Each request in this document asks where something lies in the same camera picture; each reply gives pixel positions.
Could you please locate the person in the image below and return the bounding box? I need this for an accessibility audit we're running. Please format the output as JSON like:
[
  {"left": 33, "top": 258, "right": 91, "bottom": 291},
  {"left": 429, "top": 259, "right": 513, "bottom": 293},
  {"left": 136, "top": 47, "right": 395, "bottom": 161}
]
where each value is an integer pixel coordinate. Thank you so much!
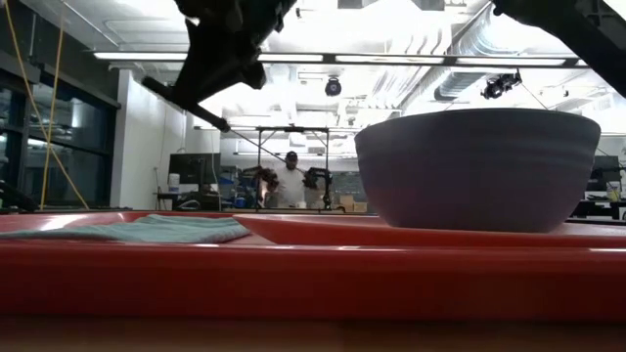
[{"left": 263, "top": 151, "right": 315, "bottom": 209}]

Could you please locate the teal cloth napkin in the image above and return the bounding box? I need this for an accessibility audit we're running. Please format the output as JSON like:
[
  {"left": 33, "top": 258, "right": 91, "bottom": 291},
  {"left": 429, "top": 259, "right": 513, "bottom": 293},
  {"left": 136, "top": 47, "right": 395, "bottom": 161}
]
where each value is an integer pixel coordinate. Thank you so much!
[{"left": 0, "top": 213, "right": 252, "bottom": 244}]

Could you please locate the blue bowl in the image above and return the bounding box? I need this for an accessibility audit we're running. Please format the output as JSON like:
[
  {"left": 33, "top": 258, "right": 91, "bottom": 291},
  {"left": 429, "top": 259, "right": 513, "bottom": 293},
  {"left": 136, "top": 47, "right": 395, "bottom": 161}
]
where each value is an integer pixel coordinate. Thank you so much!
[{"left": 353, "top": 108, "right": 603, "bottom": 235}]

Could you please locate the black overhead light bar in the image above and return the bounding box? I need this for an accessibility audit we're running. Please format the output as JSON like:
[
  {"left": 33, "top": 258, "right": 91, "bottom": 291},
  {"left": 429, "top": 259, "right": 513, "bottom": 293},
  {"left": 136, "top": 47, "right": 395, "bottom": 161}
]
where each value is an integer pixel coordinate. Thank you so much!
[{"left": 92, "top": 50, "right": 588, "bottom": 68}]

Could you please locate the black computer monitor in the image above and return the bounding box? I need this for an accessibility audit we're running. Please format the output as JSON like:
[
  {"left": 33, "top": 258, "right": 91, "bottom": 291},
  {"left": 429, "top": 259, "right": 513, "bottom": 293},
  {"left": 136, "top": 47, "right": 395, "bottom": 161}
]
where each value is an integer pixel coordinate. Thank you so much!
[
  {"left": 168, "top": 153, "right": 222, "bottom": 186},
  {"left": 591, "top": 154, "right": 623, "bottom": 185}
]

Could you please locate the yellow hanging cord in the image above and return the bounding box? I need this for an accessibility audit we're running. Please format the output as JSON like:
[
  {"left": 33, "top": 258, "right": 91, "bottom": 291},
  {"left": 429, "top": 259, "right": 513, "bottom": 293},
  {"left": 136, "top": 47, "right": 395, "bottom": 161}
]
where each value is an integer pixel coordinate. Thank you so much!
[
  {"left": 2, "top": 0, "right": 90, "bottom": 211},
  {"left": 39, "top": 19, "right": 67, "bottom": 211}
]

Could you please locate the red plastic tray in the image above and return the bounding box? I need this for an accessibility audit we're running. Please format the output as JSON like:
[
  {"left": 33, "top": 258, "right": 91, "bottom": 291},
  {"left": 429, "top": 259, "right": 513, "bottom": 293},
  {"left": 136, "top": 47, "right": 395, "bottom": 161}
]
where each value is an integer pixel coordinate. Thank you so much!
[{"left": 0, "top": 209, "right": 626, "bottom": 325}]

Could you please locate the black background rig frame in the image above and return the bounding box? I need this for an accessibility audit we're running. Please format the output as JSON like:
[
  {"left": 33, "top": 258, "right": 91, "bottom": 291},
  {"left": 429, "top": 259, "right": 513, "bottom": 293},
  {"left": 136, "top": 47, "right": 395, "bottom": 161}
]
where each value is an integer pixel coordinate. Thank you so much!
[{"left": 256, "top": 125, "right": 331, "bottom": 211}]

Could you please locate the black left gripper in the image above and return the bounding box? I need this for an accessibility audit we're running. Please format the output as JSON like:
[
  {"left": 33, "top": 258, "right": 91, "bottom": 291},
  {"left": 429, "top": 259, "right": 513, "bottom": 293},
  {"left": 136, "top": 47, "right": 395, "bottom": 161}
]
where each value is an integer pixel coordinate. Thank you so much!
[{"left": 173, "top": 0, "right": 297, "bottom": 110}]

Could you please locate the black hanging camera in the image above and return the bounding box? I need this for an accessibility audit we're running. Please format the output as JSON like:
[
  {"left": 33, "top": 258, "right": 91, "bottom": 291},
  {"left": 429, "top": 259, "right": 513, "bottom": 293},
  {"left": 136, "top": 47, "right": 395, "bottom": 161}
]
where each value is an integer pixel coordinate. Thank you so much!
[{"left": 480, "top": 70, "right": 523, "bottom": 101}]

